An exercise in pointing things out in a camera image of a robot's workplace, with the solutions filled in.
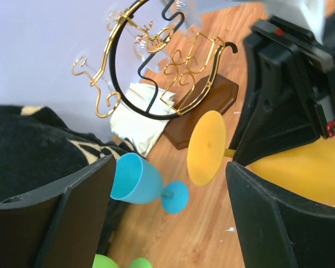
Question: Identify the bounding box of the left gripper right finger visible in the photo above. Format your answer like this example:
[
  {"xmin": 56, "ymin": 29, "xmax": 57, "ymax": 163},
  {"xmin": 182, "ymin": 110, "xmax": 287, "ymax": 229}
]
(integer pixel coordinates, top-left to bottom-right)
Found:
[{"xmin": 226, "ymin": 161, "xmax": 335, "ymax": 267}]

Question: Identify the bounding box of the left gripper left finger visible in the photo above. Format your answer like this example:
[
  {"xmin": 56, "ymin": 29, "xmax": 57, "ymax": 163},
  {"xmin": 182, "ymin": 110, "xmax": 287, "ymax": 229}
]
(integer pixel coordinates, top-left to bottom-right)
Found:
[{"xmin": 0, "ymin": 156, "xmax": 116, "ymax": 267}]

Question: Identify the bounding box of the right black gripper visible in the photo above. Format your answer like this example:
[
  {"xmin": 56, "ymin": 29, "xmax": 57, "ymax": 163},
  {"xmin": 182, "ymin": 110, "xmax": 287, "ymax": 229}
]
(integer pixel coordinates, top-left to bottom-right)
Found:
[{"xmin": 229, "ymin": 16, "xmax": 335, "ymax": 165}]

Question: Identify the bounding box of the yellow plastic goblet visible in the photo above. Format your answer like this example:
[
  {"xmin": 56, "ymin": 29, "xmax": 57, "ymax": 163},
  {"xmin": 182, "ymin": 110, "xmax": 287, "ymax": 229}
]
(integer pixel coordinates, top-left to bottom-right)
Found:
[{"xmin": 186, "ymin": 111, "xmax": 335, "ymax": 205}]

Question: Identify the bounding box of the blue plastic goblet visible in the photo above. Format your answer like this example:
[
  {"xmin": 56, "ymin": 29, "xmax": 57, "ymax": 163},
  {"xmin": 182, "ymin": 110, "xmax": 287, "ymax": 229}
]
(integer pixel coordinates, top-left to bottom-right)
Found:
[{"xmin": 110, "ymin": 153, "xmax": 189, "ymax": 214}]

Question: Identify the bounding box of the gold and black wine glass rack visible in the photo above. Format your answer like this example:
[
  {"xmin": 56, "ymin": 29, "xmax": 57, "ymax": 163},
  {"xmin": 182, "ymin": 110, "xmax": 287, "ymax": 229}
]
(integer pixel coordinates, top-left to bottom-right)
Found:
[{"xmin": 71, "ymin": 0, "xmax": 240, "ymax": 151}]

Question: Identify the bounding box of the short clear wine glass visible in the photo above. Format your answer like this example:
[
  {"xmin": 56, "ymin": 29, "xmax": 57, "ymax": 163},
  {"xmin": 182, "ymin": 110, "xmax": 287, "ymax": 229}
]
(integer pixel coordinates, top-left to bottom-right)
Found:
[{"xmin": 133, "ymin": 1, "xmax": 203, "ymax": 73}]

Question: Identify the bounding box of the green plastic goblet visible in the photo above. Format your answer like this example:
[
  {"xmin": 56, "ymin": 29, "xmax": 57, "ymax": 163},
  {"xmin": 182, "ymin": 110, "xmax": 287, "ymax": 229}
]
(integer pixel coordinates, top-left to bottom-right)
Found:
[{"xmin": 92, "ymin": 254, "xmax": 153, "ymax": 268}]

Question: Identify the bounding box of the black floral plush pillow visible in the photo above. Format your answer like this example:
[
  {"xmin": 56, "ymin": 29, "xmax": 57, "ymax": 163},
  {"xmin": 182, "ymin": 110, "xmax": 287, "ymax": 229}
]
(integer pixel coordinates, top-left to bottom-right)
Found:
[{"xmin": 0, "ymin": 104, "xmax": 137, "ymax": 252}]

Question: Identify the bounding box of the folded cream cloth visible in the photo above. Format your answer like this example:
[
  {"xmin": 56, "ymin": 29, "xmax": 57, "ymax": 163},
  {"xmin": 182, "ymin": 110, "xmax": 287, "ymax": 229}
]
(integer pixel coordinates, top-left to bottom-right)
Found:
[{"xmin": 109, "ymin": 83, "xmax": 175, "ymax": 157}]

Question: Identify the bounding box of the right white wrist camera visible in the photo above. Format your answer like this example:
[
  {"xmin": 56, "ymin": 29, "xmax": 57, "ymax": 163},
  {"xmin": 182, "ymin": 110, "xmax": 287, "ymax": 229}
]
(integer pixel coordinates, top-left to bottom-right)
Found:
[{"xmin": 262, "ymin": 0, "xmax": 326, "ymax": 45}]

